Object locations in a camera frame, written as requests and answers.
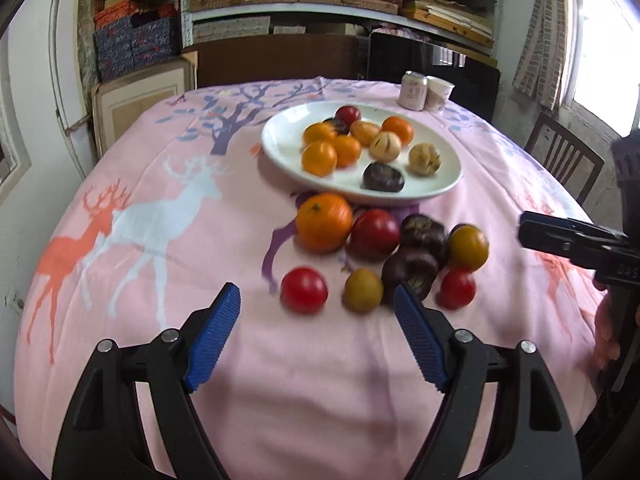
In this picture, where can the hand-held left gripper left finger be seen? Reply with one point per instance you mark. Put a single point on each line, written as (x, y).
(212, 340)

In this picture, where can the bright window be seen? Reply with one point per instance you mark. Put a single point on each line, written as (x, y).
(605, 60)

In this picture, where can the small tan box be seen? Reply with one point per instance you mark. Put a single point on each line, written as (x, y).
(288, 30)

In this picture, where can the striped pepino melon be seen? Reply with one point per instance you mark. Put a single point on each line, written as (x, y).
(424, 159)
(385, 146)

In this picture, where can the large orange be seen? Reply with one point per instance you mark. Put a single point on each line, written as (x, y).
(324, 221)

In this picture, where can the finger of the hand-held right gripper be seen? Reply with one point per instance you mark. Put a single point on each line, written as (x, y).
(560, 237)

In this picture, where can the green mottled panel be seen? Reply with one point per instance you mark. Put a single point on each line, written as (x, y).
(86, 35)

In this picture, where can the orange patterned box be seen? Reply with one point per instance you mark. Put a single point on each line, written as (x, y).
(117, 12)

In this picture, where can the pink cloth bundle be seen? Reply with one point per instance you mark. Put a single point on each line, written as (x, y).
(392, 32)

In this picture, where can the white drink can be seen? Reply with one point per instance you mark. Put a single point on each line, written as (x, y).
(413, 91)

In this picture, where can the large dark red plum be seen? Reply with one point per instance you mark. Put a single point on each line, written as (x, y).
(375, 234)

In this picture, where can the white round plate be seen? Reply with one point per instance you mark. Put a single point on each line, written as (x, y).
(285, 145)

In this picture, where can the small orange mandarin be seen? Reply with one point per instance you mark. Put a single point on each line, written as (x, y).
(398, 130)
(319, 157)
(346, 150)
(320, 133)

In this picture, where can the white paper cup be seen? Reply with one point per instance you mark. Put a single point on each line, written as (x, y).
(439, 95)

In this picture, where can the cardboard boxed wooden frame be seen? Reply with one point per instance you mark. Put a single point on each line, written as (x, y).
(140, 105)

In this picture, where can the yellow green plum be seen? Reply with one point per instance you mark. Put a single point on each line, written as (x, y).
(362, 290)

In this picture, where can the stack of yellow flat boxes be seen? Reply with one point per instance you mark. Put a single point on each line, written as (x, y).
(450, 17)

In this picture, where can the person's right hand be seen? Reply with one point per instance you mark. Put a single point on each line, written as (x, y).
(606, 335)

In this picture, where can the dark wooden chair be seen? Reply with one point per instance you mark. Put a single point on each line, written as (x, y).
(570, 135)

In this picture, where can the white leaning board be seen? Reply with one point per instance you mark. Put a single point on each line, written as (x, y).
(60, 85)

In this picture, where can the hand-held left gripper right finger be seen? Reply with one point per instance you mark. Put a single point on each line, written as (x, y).
(420, 337)

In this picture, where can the grey patterned box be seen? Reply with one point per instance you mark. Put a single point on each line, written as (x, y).
(231, 29)

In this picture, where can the pink deer print tablecloth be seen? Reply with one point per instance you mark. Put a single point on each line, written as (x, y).
(310, 385)

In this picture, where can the black glossy panel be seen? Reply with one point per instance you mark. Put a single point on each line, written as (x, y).
(395, 55)

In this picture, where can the dark brown wooden panel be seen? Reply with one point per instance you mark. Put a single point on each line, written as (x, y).
(275, 62)

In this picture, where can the red tomato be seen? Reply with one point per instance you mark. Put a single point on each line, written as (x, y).
(456, 287)
(304, 290)
(347, 115)

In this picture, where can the stack of blue floral boxes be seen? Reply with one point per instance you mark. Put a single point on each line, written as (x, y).
(135, 52)

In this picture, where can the sliding glass window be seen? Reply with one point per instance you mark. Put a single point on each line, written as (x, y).
(10, 150)

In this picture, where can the yellow flat box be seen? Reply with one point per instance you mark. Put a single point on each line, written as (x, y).
(480, 57)

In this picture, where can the checkered curtain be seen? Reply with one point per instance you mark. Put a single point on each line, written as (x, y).
(542, 45)

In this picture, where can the cardboard box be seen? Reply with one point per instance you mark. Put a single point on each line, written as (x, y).
(330, 29)

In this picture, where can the white metal shelf rack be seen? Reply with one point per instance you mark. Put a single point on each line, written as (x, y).
(186, 5)

